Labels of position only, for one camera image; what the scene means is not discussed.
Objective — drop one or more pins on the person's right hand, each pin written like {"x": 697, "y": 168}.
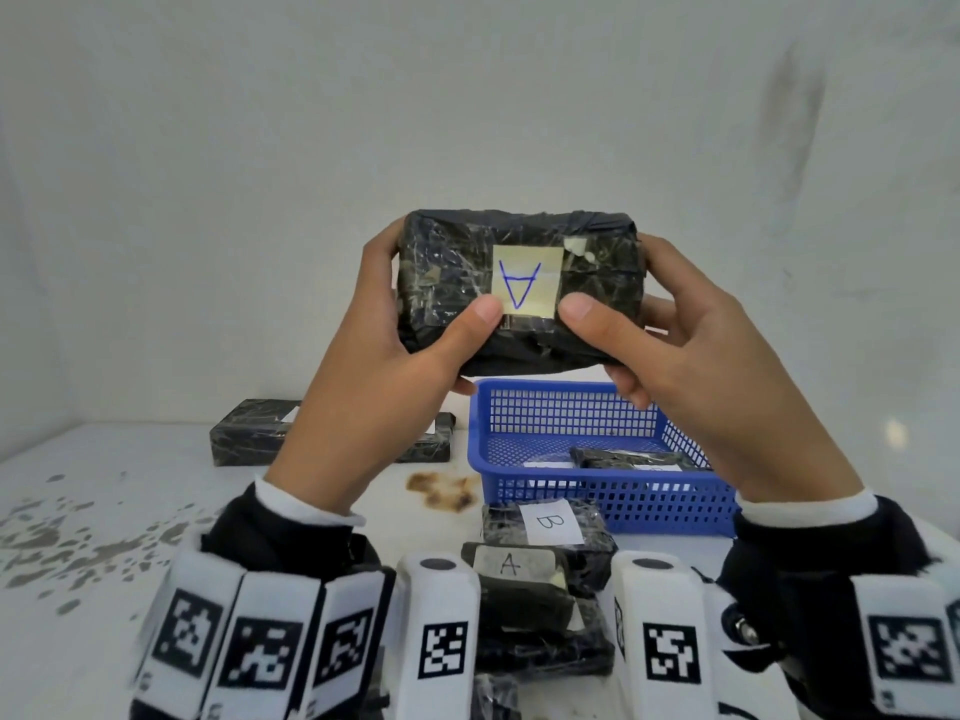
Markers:
{"x": 720, "y": 397}

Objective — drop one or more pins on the person's left hand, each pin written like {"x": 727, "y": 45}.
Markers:
{"x": 352, "y": 412}

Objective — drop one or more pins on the person's right thumb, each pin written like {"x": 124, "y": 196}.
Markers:
{"x": 604, "y": 326}

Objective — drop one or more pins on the person's right middle finger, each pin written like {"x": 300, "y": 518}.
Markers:
{"x": 664, "y": 316}

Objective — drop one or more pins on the person's left thumb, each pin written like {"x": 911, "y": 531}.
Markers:
{"x": 461, "y": 333}

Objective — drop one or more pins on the black package yellow label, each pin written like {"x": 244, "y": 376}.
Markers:
{"x": 450, "y": 262}

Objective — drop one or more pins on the person's right forearm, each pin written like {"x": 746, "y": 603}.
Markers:
{"x": 810, "y": 547}

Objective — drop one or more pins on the person's left forearm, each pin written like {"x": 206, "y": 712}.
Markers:
{"x": 285, "y": 528}

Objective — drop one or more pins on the blue plastic mesh basket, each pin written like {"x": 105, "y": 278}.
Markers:
{"x": 555, "y": 427}

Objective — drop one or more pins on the black wrapped package white label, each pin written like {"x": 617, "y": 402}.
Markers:
{"x": 502, "y": 528}

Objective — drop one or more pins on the black wrapped package grey label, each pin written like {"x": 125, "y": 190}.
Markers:
{"x": 517, "y": 599}

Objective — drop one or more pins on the white marker wrist band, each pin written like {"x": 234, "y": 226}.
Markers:
{"x": 255, "y": 644}
{"x": 907, "y": 644}

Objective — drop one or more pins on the white wrist camera with marker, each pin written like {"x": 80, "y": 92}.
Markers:
{"x": 439, "y": 637}
{"x": 664, "y": 637}

